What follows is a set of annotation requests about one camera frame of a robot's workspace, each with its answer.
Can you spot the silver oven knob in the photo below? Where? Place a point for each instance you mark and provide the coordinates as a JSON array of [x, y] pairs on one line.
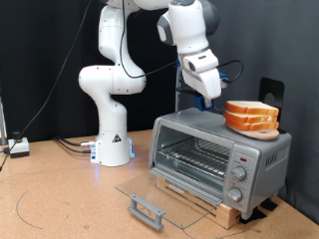
[[235, 194], [239, 173]]

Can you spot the vertical aluminium pole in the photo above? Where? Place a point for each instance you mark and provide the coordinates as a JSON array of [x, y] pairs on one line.
[[178, 103]]

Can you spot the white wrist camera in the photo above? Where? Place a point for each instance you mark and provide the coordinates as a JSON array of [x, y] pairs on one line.
[[199, 61]]

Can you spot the wooden block base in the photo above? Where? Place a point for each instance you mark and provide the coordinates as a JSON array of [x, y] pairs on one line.
[[226, 217]]

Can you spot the metal frame leg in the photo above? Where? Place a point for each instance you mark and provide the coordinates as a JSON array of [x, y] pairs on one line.
[[2, 126]]

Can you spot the white bread slice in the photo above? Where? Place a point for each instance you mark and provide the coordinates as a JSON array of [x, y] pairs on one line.
[[246, 119], [246, 126], [249, 107]]

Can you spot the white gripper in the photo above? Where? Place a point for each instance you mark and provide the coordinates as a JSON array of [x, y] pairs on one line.
[[207, 83]]

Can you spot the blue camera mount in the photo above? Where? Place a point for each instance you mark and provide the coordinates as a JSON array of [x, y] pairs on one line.
[[224, 79]]

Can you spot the black foam pad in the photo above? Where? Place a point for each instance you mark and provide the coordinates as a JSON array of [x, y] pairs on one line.
[[269, 205], [255, 215]]

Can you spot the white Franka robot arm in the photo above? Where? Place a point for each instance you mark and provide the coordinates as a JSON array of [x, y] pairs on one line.
[[109, 132]]

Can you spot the silver toaster oven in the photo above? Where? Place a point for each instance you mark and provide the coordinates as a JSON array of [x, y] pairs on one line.
[[265, 159]]

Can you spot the grey emergency stop box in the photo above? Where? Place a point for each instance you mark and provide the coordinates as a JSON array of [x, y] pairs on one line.
[[19, 147]]

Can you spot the black metal bookend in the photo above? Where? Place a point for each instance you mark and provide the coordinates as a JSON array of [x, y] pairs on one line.
[[263, 84]]

